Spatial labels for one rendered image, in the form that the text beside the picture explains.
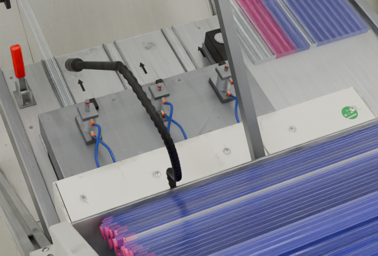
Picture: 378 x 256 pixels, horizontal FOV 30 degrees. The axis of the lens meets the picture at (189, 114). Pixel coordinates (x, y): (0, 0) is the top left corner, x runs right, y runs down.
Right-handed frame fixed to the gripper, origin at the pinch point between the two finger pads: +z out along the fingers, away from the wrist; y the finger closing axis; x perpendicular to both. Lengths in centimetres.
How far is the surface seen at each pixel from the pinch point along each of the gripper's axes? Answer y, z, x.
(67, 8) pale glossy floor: 26, 60, 83
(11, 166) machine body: -8, 50, 14
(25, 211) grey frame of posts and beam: -10.7, 30.5, -16.8
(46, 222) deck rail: -9.8, 15.7, -33.1
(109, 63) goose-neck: -1.5, -16.2, -42.1
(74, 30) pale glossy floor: 26, 66, 79
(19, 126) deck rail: -8.5, 12.6, -15.8
